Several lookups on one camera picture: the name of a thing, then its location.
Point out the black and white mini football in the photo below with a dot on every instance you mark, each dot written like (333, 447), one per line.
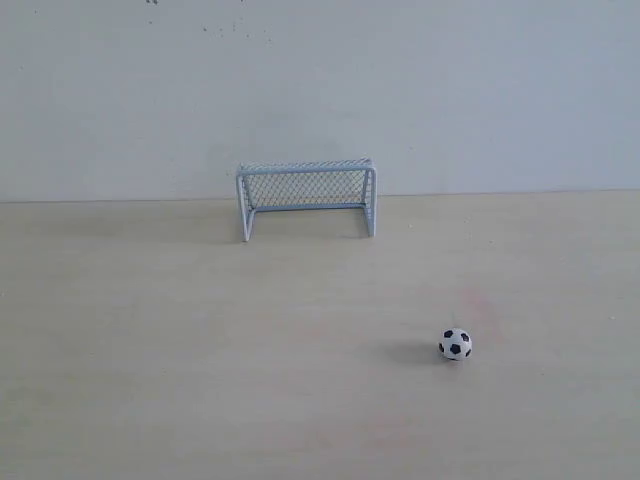
(455, 344)

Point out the small white mesh goal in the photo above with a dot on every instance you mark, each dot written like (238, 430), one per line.
(330, 185)

